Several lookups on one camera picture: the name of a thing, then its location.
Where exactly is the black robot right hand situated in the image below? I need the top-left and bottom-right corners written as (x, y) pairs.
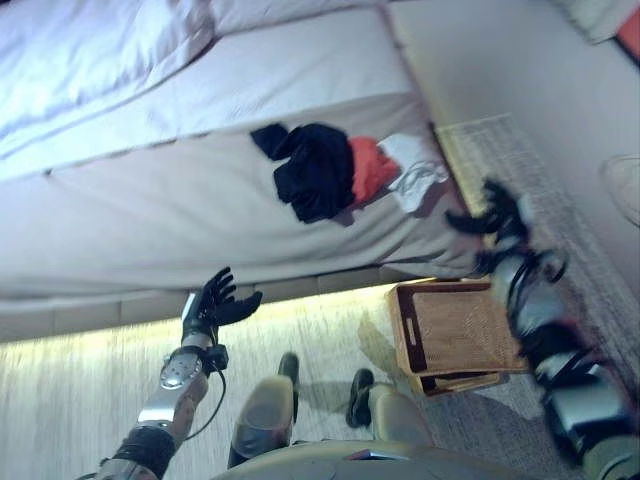
top-left (444, 177), bottom-right (539, 241)

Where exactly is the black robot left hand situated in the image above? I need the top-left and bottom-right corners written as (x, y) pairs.
top-left (180, 266), bottom-right (264, 346)

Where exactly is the white garment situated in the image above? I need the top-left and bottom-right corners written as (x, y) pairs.
top-left (377, 132), bottom-right (451, 214)

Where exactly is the red garment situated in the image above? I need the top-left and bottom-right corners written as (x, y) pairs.
top-left (347, 135), bottom-right (401, 205)

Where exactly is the black garment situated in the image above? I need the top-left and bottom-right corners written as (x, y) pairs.
top-left (249, 122), bottom-right (357, 225)

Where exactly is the beige upholstered bed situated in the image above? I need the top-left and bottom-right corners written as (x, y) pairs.
top-left (0, 0), bottom-right (481, 346)

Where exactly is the tan wicker basket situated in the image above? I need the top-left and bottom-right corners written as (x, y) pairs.
top-left (384, 279), bottom-right (531, 399)

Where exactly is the robot left leg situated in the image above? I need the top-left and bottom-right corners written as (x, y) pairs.
top-left (227, 352), bottom-right (301, 469)

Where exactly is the robot leg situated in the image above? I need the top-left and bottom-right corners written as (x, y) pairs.
top-left (344, 368), bottom-right (436, 446)
top-left (227, 352), bottom-right (301, 469)

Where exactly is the grey striped rug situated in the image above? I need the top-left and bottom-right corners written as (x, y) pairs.
top-left (0, 112), bottom-right (640, 480)

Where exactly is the robot right leg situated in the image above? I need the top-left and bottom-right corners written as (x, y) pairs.
top-left (344, 368), bottom-right (436, 446)

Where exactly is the grey robot torso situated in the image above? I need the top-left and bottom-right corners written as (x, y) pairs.
top-left (209, 439), bottom-right (586, 480)

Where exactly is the cream curtain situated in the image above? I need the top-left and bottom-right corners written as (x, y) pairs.
top-left (549, 0), bottom-right (640, 44)

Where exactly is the white textured blanket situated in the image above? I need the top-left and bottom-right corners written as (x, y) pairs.
top-left (0, 4), bottom-right (416, 176)

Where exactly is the smooth white duvet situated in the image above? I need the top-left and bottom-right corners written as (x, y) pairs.
top-left (0, 0), bottom-right (216, 146)

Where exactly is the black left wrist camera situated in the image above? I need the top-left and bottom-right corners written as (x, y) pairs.
top-left (202, 344), bottom-right (230, 371)

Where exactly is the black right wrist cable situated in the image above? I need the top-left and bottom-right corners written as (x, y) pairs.
top-left (514, 249), bottom-right (571, 286)

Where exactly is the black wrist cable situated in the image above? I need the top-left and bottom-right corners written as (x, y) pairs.
top-left (514, 249), bottom-right (571, 286)
top-left (184, 367), bottom-right (227, 441)

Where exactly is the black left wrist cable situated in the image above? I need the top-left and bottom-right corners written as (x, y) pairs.
top-left (184, 367), bottom-right (227, 441)

